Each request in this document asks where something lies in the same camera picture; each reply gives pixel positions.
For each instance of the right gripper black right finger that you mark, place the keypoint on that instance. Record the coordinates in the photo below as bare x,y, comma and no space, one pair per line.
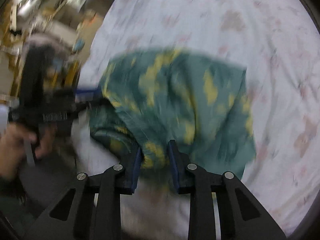
219,200

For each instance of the green yellow camouflage shorts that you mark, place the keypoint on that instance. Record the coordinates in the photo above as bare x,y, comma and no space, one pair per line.
155,96

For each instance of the person's left hand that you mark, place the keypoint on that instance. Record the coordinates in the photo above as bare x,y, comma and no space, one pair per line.
12,146

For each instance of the white floral bed sheet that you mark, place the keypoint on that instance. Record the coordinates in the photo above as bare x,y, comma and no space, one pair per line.
277,43

